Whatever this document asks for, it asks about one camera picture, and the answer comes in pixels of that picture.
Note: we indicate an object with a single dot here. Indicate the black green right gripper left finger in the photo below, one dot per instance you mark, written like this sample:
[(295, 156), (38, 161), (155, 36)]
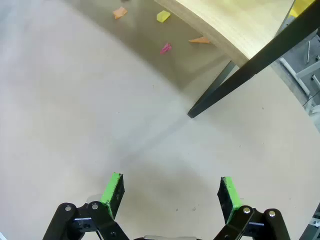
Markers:
[(110, 195)]

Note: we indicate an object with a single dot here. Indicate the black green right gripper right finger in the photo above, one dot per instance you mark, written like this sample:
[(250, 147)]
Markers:
[(228, 197)]

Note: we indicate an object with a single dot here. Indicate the white table with rounded corners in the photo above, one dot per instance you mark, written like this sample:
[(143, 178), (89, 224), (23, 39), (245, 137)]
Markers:
[(303, 75)]

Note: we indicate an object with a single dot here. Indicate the pink paper scrap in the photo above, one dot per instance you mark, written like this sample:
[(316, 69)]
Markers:
[(165, 48)]

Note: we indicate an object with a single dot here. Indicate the orange triangular paper scrap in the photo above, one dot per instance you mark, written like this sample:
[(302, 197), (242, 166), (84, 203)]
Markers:
[(201, 40)]

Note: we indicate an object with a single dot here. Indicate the yellow paper scrap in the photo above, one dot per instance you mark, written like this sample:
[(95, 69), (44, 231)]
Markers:
[(163, 16)]

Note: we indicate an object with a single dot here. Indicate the two-tier wood shelf black frame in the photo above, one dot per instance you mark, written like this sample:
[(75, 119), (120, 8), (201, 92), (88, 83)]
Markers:
[(225, 22)]

